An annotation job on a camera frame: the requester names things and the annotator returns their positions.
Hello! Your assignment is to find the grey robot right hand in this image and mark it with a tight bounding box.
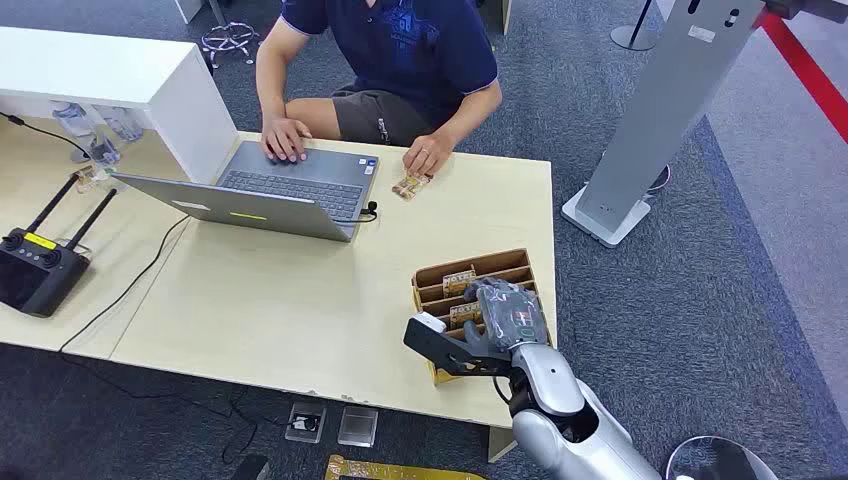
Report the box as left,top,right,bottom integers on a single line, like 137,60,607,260
462,277,552,356

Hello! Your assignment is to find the hotel key card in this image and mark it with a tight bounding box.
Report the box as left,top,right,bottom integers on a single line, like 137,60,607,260
441,266,478,297
449,301,484,329
391,173,433,202

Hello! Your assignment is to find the brown slotted card holder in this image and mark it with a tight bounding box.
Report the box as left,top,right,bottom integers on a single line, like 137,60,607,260
411,248,558,387

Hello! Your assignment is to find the person's left hand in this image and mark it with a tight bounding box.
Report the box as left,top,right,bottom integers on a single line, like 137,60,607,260
402,132,458,179

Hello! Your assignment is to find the person's hand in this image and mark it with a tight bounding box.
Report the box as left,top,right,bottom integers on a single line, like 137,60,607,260
402,132,458,179
260,116,313,165

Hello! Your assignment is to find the person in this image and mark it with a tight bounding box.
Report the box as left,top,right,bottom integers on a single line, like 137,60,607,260
255,0,503,179

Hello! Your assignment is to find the person's right hand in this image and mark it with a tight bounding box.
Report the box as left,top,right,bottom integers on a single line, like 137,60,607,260
260,116,313,165

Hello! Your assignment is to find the black clip microphone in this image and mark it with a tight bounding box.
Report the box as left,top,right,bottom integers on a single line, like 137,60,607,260
333,200,380,225

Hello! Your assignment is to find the clear plastic box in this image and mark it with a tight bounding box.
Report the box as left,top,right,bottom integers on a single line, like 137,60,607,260
284,401,328,445
336,405,380,449

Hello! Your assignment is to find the yellow flat board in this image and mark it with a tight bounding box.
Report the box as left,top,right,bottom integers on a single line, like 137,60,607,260
323,453,490,480

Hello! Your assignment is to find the grey laptop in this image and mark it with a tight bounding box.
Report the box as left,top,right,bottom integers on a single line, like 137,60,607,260
110,140,381,244

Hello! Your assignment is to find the round grey rimmed disc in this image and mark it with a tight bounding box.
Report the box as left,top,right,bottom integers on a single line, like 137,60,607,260
664,435,781,480

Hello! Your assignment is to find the grey standing kiosk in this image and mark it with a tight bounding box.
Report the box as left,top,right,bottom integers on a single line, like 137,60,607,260
561,0,767,250

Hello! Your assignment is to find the black floor object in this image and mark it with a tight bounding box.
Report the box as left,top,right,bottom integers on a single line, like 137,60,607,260
227,453,271,480

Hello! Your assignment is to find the red barrier belt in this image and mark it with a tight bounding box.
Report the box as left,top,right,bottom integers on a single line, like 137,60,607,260
753,9,848,146

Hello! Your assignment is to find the chrome chair base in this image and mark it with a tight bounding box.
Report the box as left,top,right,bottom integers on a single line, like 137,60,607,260
199,0,261,70

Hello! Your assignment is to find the white desk shelf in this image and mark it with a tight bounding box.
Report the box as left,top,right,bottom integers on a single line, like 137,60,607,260
0,25,240,186

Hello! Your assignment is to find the clear plastic water bottle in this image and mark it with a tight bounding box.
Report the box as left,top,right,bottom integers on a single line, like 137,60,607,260
99,105,145,144
51,100,122,167

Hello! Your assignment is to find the black remote controller with antennas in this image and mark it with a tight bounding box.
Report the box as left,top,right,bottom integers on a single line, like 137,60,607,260
0,172,119,319

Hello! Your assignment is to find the grey stanchion post base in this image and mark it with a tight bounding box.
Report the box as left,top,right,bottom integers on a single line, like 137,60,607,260
608,0,658,53

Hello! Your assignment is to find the black floor cable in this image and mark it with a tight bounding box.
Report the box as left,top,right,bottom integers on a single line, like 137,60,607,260
58,352,293,466

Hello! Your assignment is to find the black desk cable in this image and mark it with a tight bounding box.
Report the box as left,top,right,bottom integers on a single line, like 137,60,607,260
56,214,194,354

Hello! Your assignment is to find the thin black cable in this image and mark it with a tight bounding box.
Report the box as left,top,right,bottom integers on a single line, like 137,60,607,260
0,111,92,161

